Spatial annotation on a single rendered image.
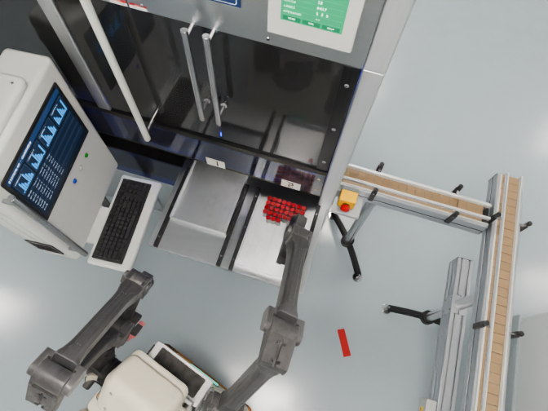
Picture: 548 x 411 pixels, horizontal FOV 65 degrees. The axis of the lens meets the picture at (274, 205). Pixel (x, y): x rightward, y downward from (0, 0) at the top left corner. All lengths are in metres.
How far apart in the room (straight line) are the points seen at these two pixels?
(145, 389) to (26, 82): 1.00
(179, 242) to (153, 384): 0.74
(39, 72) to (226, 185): 0.87
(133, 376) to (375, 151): 2.36
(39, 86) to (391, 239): 2.20
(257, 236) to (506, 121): 2.39
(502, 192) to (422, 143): 1.24
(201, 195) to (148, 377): 0.90
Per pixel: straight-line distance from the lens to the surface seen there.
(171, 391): 1.36
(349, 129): 1.39
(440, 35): 4.04
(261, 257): 1.86
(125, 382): 1.35
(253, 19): 1.16
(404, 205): 2.02
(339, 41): 1.11
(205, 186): 2.00
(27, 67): 1.65
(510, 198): 2.22
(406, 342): 2.83
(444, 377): 2.31
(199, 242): 1.90
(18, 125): 1.55
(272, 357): 1.12
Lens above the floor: 2.68
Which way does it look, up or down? 67 degrees down
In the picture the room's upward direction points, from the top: 5 degrees clockwise
